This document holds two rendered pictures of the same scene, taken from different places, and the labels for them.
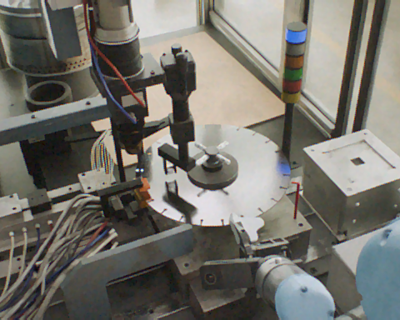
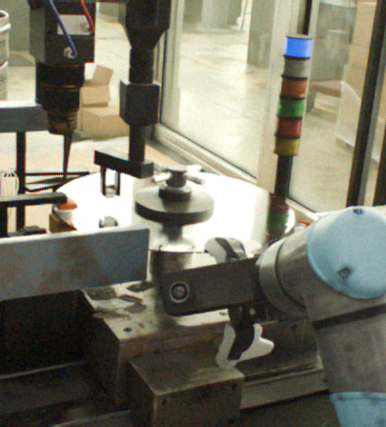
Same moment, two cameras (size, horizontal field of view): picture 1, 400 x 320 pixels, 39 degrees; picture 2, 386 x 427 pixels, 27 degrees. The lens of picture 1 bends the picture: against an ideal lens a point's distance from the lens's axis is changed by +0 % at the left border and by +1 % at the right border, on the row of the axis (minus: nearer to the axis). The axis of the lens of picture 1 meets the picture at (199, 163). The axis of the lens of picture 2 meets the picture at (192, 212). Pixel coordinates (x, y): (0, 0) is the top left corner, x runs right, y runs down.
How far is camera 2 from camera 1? 0.44 m
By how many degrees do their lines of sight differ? 21
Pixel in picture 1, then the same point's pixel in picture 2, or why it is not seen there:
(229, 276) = (212, 285)
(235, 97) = not seen: hidden behind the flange
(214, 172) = (178, 201)
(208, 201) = (170, 230)
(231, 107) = not seen: hidden behind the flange
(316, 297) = (377, 224)
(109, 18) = not seen: outside the picture
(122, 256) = (31, 250)
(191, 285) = (132, 363)
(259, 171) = (247, 211)
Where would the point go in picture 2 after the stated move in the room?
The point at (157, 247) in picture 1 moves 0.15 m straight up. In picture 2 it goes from (91, 250) to (96, 112)
